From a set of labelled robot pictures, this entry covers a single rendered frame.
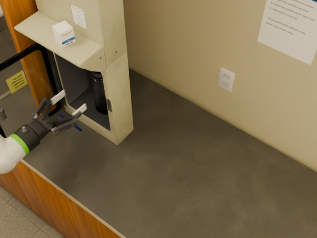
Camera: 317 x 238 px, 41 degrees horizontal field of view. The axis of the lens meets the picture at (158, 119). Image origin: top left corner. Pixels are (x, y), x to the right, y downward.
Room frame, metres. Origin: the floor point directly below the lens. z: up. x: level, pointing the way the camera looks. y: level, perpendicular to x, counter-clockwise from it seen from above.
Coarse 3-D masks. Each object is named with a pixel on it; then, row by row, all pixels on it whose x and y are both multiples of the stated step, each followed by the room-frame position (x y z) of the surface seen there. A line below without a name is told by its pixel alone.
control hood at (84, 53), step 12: (36, 12) 1.26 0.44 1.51; (24, 24) 1.20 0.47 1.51; (36, 24) 1.20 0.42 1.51; (48, 24) 1.19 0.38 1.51; (36, 36) 1.13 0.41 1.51; (48, 36) 1.13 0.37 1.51; (48, 48) 1.07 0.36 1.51; (60, 48) 1.07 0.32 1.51; (72, 48) 1.07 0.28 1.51; (84, 48) 1.07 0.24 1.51; (96, 48) 1.07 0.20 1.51; (72, 60) 1.01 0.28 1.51; (84, 60) 1.01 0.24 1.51; (96, 60) 1.04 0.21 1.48
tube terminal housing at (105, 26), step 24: (48, 0) 1.23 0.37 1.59; (72, 0) 1.15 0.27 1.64; (96, 0) 1.08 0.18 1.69; (120, 0) 1.16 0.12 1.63; (72, 24) 1.16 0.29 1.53; (96, 24) 1.09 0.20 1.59; (120, 24) 1.15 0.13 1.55; (120, 48) 1.14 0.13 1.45; (120, 72) 1.13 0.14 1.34; (120, 96) 1.12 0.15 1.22; (120, 120) 1.11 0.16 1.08
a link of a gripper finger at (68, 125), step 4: (72, 120) 1.01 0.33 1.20; (76, 120) 1.01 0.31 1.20; (64, 124) 0.99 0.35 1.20; (68, 124) 0.99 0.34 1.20; (72, 124) 1.00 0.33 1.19; (76, 124) 1.01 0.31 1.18; (56, 128) 0.97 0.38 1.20; (60, 128) 0.98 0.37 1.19; (64, 128) 0.98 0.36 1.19; (68, 128) 0.99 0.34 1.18
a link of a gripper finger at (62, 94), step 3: (63, 90) 1.17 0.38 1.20; (60, 93) 1.15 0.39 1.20; (63, 93) 1.16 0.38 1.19; (54, 96) 1.13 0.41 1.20; (57, 96) 1.14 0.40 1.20; (60, 96) 1.15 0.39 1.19; (63, 96) 1.16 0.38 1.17; (51, 99) 1.12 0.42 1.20; (54, 99) 1.12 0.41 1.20; (57, 99) 1.13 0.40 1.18; (51, 102) 1.12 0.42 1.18; (54, 102) 1.12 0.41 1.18
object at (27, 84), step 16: (0, 64) 1.12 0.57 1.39; (16, 64) 1.16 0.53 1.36; (32, 64) 1.20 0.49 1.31; (0, 80) 1.10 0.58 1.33; (16, 80) 1.14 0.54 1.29; (32, 80) 1.18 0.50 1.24; (48, 80) 1.23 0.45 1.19; (0, 96) 1.08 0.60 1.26; (16, 96) 1.12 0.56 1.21; (32, 96) 1.17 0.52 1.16; (48, 96) 1.22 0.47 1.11; (16, 112) 1.11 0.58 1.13; (32, 112) 1.15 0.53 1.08; (16, 128) 1.09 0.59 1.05
